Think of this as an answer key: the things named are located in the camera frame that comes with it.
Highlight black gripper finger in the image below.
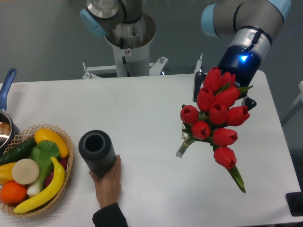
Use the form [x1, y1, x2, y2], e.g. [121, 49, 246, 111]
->
[192, 71, 206, 102]
[241, 96, 257, 111]

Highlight dark blue black gripper body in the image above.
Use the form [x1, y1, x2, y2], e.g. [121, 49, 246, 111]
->
[218, 45, 261, 87]

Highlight red tulip bouquet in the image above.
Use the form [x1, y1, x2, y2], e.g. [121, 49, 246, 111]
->
[176, 67, 250, 192]

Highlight dark grey ribbed vase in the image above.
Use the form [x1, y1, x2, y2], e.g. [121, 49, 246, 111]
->
[78, 130, 116, 178]

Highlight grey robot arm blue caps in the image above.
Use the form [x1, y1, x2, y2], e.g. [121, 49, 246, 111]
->
[80, 0, 291, 88]

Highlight black sleeved forearm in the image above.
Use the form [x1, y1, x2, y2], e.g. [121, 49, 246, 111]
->
[92, 202, 128, 227]

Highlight person's bare hand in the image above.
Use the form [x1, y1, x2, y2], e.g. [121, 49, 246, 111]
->
[89, 155, 122, 209]

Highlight black device at table edge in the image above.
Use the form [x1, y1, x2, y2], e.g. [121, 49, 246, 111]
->
[285, 192, 303, 217]

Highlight dark red vegetable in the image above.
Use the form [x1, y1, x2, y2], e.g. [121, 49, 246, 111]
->
[44, 157, 68, 188]

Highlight yellow banana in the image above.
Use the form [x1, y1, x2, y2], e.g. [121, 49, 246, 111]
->
[13, 157, 65, 214]

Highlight green bok choy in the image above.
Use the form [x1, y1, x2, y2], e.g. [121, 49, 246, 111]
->
[27, 140, 60, 197]

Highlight dark green cucumber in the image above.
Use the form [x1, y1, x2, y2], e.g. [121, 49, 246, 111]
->
[0, 138, 37, 165]

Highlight yellow bell pepper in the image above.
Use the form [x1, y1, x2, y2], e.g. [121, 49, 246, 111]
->
[0, 162, 16, 185]

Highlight orange fruit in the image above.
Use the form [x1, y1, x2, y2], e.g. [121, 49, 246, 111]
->
[0, 181, 27, 204]

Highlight woven wicker basket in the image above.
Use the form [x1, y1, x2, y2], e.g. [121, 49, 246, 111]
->
[0, 124, 74, 218]

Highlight white frame at right edge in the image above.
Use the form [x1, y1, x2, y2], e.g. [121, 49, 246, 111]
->
[280, 81, 303, 127]

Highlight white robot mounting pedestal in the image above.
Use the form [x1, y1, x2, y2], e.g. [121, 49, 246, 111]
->
[80, 10, 168, 77]

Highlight blue handled saucepan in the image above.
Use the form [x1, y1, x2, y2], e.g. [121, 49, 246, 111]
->
[0, 68, 19, 156]

